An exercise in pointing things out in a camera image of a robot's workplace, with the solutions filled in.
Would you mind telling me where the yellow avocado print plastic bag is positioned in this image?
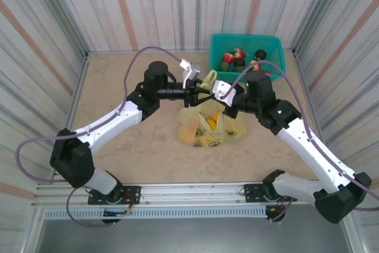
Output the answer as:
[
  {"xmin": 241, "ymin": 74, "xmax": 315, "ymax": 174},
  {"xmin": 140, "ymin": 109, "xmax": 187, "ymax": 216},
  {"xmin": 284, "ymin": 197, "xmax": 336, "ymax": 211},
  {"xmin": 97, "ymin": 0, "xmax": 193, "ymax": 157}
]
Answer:
[{"xmin": 175, "ymin": 69, "xmax": 248, "ymax": 149}]

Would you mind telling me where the round fake orange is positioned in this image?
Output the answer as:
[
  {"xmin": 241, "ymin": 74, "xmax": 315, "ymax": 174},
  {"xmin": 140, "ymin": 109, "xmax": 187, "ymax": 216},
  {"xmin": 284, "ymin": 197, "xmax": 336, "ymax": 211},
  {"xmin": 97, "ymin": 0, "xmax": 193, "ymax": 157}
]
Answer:
[{"xmin": 179, "ymin": 128, "xmax": 198, "ymax": 144}]

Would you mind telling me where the teal plastic mesh basket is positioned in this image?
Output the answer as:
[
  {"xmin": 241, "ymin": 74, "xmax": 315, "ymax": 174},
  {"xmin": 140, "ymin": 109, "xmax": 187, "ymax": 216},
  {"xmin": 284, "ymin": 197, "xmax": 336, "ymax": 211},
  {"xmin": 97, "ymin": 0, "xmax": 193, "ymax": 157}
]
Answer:
[{"xmin": 210, "ymin": 33, "xmax": 287, "ymax": 84}]

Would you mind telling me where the grey metal sheet panel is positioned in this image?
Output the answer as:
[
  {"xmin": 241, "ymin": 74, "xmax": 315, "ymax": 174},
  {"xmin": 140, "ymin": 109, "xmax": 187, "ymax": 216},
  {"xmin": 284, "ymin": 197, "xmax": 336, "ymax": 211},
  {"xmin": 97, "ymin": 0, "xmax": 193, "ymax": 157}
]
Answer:
[{"xmin": 35, "ymin": 219, "xmax": 355, "ymax": 253}]

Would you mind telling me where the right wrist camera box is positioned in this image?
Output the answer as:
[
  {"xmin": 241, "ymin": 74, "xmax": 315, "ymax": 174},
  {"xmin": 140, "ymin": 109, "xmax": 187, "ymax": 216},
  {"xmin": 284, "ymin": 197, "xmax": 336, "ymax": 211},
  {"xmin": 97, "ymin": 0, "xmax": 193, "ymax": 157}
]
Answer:
[{"xmin": 209, "ymin": 79, "xmax": 238, "ymax": 108}]

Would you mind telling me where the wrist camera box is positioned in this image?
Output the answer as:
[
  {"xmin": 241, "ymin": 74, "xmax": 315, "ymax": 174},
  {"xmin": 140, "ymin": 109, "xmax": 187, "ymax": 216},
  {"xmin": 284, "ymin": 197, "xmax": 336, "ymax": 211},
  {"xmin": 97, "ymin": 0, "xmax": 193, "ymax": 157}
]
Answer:
[
  {"xmin": 178, "ymin": 58, "xmax": 201, "ymax": 89},
  {"xmin": 209, "ymin": 79, "xmax": 238, "ymax": 108}
]

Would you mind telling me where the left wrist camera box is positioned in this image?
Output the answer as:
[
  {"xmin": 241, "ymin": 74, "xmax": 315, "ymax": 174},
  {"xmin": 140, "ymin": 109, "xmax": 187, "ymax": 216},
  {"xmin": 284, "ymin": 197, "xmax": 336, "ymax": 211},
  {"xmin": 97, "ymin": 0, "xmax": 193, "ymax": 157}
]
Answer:
[{"xmin": 178, "ymin": 58, "xmax": 201, "ymax": 89}]

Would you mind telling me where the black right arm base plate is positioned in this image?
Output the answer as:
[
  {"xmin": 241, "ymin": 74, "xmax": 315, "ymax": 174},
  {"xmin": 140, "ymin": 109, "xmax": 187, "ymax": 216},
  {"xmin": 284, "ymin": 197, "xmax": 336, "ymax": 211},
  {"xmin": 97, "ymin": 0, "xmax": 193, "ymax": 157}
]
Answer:
[{"xmin": 243, "ymin": 182, "xmax": 298, "ymax": 203}]

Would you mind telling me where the aluminium mounting rail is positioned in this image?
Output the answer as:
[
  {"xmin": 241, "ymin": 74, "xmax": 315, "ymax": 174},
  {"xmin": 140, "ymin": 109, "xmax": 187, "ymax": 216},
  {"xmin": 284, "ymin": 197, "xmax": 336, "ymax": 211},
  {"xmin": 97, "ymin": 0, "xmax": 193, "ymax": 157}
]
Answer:
[{"xmin": 31, "ymin": 180, "xmax": 354, "ymax": 208}]

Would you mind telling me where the thin red wire bundle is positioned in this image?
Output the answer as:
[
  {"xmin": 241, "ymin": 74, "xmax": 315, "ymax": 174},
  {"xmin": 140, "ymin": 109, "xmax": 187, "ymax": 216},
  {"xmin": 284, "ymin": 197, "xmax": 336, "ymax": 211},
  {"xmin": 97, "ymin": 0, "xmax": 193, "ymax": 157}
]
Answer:
[
  {"xmin": 123, "ymin": 193, "xmax": 133, "ymax": 216},
  {"xmin": 269, "ymin": 196, "xmax": 287, "ymax": 212}
]

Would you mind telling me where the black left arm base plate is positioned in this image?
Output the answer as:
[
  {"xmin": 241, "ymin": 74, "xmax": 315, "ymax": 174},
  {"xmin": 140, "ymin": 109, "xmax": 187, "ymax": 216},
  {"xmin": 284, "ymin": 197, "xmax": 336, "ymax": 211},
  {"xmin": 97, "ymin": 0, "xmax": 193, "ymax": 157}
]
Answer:
[{"xmin": 88, "ymin": 185, "xmax": 142, "ymax": 206}]

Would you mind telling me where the white slotted cable duct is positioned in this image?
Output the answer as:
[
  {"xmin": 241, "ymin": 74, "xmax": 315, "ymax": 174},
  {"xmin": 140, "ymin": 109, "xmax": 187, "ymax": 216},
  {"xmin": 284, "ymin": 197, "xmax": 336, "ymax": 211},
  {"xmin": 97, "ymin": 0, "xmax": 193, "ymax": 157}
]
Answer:
[{"xmin": 43, "ymin": 207, "xmax": 268, "ymax": 220}]

